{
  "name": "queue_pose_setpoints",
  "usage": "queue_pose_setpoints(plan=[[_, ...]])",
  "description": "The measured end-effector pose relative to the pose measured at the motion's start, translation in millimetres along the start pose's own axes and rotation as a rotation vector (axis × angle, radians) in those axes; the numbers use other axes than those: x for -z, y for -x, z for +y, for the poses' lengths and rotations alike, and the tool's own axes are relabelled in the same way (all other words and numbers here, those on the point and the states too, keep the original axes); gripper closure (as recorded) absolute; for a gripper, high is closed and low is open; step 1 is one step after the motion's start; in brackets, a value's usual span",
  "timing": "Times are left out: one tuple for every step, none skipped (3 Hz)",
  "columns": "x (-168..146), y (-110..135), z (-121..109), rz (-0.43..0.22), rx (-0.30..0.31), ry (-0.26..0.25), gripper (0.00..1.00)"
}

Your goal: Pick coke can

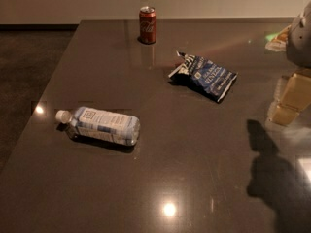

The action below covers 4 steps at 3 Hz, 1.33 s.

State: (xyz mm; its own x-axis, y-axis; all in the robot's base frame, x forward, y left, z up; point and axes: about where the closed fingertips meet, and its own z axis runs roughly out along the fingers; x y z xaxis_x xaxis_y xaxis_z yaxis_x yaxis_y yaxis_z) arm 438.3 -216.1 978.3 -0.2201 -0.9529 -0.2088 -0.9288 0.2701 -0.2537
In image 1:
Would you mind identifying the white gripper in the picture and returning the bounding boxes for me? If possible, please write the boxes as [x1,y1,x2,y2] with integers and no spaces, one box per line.
[267,2,311,126]

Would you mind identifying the red coke can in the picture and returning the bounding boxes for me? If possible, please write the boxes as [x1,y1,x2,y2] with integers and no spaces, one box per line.
[139,6,156,45]

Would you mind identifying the blue chip bag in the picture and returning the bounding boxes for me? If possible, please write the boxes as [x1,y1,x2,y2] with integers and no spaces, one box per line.
[168,51,237,103]

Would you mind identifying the clear plastic water bottle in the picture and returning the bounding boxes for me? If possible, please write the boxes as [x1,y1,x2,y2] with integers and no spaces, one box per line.
[55,107,140,146]

